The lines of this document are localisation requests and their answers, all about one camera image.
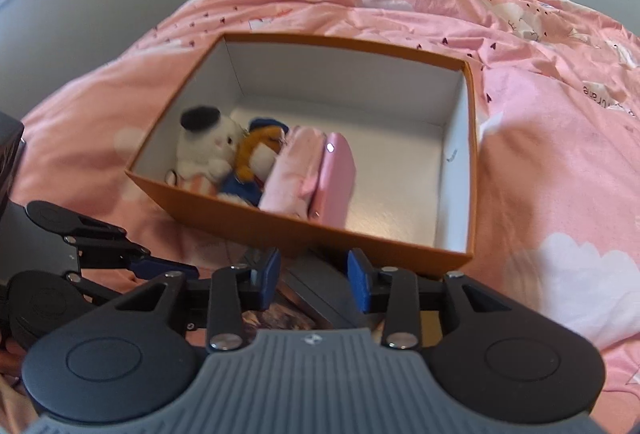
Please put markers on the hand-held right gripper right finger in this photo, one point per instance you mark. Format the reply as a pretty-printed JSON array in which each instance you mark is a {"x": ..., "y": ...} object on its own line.
[{"x": 359, "y": 281}]

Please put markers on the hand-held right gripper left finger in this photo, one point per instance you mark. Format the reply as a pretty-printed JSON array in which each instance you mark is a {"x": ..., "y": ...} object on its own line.
[{"x": 269, "y": 279}]

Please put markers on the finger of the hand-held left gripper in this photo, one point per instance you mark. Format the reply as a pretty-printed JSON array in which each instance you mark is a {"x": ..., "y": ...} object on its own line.
[
  {"x": 150, "y": 267},
  {"x": 100, "y": 289}
]

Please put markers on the dark grey box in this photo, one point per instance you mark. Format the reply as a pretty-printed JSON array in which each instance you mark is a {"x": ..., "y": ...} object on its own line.
[{"x": 320, "y": 289}]

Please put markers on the pink handheld device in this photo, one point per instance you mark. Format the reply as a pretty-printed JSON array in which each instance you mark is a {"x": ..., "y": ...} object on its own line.
[{"x": 335, "y": 179}]

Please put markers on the pink cloth pouch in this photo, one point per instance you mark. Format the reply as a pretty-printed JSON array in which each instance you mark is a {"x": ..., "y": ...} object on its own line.
[{"x": 290, "y": 174}]

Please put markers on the orange cardboard box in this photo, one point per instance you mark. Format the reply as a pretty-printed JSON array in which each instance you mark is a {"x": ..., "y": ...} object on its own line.
[{"x": 390, "y": 164}]

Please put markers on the orange plush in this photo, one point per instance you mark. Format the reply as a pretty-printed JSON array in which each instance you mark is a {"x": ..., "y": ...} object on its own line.
[{"x": 255, "y": 154}]

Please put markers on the pink printed duvet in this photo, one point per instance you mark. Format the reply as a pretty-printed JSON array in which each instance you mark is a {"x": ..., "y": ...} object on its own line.
[{"x": 550, "y": 139}]

